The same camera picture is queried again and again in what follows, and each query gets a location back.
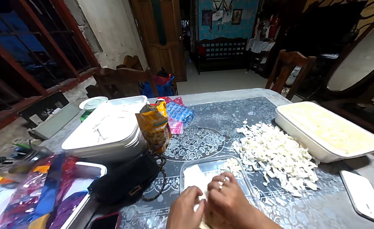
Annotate person's left hand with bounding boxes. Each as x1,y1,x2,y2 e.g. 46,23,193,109
166,186,206,229

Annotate person's right hand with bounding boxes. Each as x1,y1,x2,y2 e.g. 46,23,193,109
207,172,254,229

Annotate person's right forearm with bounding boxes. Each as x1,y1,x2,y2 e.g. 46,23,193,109
238,206,283,229

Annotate white paper sheet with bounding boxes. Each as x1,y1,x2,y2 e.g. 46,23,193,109
183,164,208,195

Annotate small pale wrapped pieces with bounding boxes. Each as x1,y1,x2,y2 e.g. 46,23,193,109
222,158,243,177

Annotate clear plastic container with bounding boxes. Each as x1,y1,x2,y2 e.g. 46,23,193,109
179,155,264,213

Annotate pile of white wrapped pieces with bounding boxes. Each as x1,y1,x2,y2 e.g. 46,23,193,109
233,120,320,197

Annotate orange brown snack pouch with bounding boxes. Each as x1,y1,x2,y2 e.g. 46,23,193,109
136,101,172,154

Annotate pink packet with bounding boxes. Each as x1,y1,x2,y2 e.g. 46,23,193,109
168,116,184,135

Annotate patterned lace tablecloth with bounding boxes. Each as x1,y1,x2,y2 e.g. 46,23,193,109
120,97,349,229

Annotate blue patterned packet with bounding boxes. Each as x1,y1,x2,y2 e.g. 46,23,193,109
166,101,194,123

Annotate red-edged black smartphone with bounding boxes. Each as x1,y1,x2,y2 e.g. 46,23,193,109
89,212,122,229

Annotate white tub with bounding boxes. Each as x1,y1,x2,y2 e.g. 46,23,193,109
275,101,374,163

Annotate stack of white plastic tubs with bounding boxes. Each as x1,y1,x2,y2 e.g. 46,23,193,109
61,95,149,163

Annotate white rectangular tray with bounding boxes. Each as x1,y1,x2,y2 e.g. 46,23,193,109
55,162,107,229

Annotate blue and red bag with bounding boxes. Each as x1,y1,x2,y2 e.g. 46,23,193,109
142,73,175,98

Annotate purple plastic packet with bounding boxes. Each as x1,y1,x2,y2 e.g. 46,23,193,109
49,191,89,229

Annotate dark wooden bench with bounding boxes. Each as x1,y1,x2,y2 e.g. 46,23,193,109
192,37,248,75

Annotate pale yellow tub filling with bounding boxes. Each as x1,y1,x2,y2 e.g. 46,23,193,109
280,102,374,154

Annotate carved wooden chair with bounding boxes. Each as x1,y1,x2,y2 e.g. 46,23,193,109
86,55,159,100

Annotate green jar with white lid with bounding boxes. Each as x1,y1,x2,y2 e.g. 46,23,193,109
79,96,109,123

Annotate wooden slat-back chair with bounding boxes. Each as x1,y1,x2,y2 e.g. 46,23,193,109
265,49,317,101

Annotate dark blue flat strip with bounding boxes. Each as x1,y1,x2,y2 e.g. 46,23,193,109
31,152,66,222

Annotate table with white cloth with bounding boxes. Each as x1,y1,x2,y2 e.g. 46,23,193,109
246,38,275,71

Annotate white smartphone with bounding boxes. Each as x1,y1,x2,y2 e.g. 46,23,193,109
340,170,374,228

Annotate open grey black box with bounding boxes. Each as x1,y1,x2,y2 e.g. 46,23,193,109
19,91,84,140

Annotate wooden door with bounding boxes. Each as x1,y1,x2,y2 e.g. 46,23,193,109
130,0,187,82

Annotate pink transparent plastic bag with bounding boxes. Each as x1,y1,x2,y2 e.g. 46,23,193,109
0,155,79,229

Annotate oval mirror dresser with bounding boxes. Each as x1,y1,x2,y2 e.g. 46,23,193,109
320,9,374,144

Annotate red-framed window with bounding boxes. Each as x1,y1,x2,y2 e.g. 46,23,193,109
0,0,101,142

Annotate black bag with braided strap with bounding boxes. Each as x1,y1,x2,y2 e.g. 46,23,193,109
88,151,167,205

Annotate brown picture frame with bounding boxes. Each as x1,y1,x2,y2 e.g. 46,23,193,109
231,9,243,25

